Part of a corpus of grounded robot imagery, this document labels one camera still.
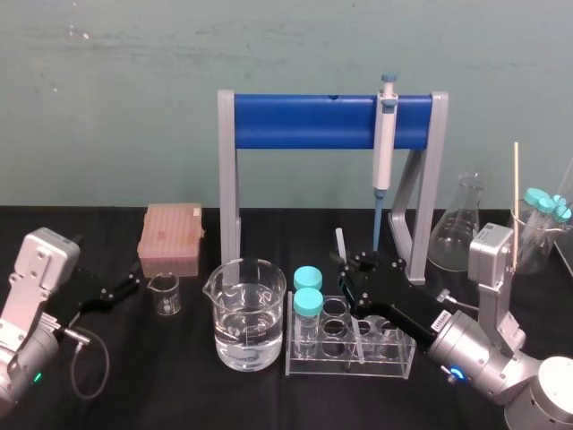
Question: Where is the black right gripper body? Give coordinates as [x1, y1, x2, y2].
[352, 262, 455, 349]

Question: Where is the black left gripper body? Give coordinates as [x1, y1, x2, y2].
[45, 267, 116, 331]

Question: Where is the clear glass stirring rod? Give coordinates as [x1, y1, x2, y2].
[335, 227, 365, 364]

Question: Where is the small empty glass beaker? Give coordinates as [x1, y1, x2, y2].
[146, 273, 182, 318]

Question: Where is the clear tube with teal cap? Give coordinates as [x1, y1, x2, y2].
[535, 196, 557, 238]
[293, 265, 325, 292]
[292, 288, 325, 359]
[551, 193, 573, 234]
[524, 187, 551, 234]

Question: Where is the pink pipette tip box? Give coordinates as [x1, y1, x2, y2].
[138, 202, 206, 278]

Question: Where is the glass conical flask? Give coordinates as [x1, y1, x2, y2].
[426, 171, 488, 273]

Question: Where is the clear acrylic tube rack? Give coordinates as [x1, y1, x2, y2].
[285, 289, 417, 381]

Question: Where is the white and blue pipette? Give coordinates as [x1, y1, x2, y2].
[372, 73, 401, 262]

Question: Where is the large glass beaker with water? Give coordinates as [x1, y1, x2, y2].
[201, 256, 288, 372]

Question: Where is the black table cloth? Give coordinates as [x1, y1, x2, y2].
[0, 204, 573, 430]

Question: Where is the glass beaker holding tubes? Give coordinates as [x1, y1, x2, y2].
[509, 209, 567, 276]

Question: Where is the grey and blue pipette stand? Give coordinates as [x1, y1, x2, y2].
[217, 89, 449, 286]

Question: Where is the thin wooden stick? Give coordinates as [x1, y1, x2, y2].
[512, 142, 521, 272]

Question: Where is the dark flat tray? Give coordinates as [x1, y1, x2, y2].
[553, 231, 573, 272]

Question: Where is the right arm cable with plug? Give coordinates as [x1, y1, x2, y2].
[436, 289, 483, 314]

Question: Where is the left arm dark cable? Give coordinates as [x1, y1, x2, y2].
[59, 326, 112, 400]

